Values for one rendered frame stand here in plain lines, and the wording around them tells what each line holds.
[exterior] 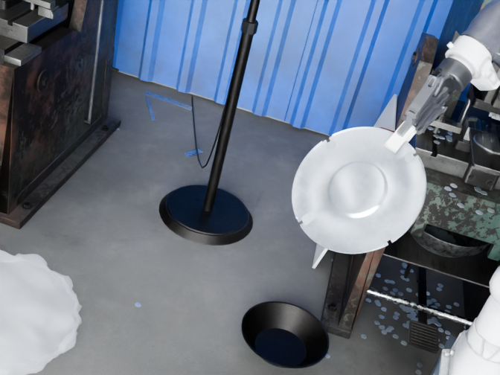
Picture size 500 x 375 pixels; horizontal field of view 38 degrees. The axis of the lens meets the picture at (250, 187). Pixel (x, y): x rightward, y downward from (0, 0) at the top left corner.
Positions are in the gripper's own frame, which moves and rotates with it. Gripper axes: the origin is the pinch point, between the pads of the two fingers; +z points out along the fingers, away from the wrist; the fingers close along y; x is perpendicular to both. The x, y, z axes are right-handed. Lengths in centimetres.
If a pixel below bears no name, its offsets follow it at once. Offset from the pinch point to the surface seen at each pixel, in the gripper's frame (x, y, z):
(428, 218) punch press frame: -12, -82, -8
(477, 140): -13, -72, -35
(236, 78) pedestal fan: -95, -66, -7
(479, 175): -7, -78, -27
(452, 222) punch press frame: -6, -84, -11
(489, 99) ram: -16, -67, -46
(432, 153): -23, -75, -24
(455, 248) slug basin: -5, -102, -8
